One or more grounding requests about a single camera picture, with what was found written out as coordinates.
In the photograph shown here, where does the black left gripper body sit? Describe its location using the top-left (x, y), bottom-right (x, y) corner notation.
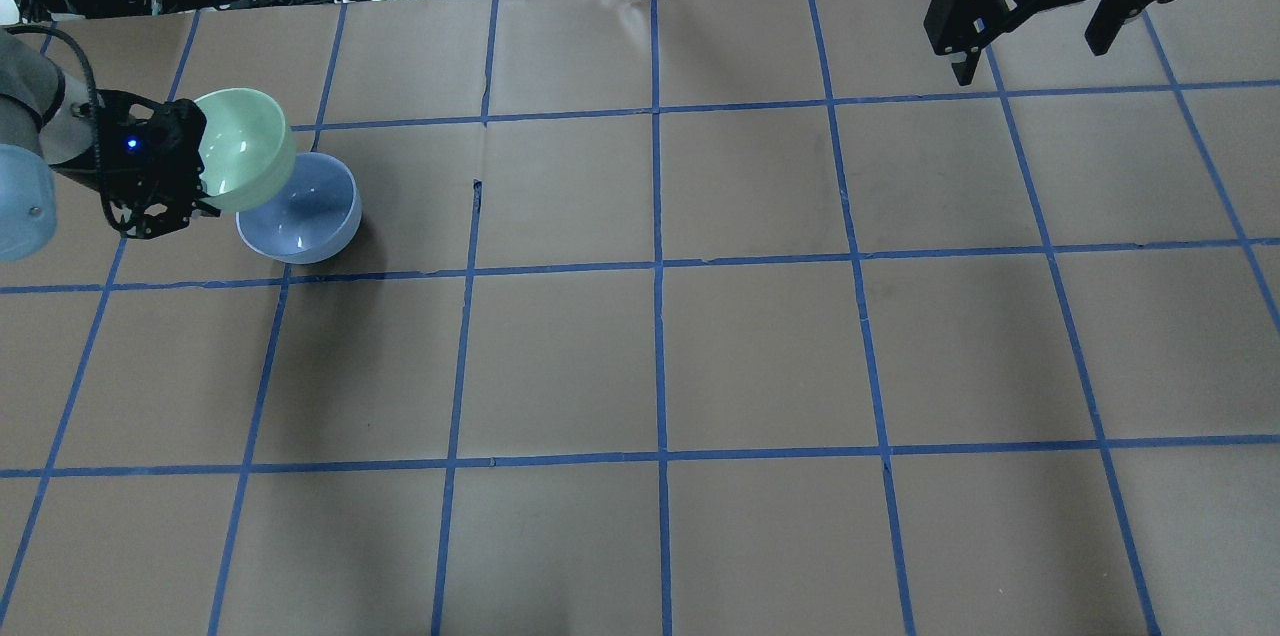
top-left (93, 92), bottom-right (206, 241)

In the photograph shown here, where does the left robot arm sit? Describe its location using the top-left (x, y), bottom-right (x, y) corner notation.
top-left (1, 24), bottom-right (220, 262)

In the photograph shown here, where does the blue bowl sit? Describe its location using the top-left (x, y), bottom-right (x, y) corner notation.
top-left (236, 152), bottom-right (364, 264)

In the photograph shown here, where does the green bowl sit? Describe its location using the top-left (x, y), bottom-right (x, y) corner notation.
top-left (195, 88), bottom-right (298, 212)

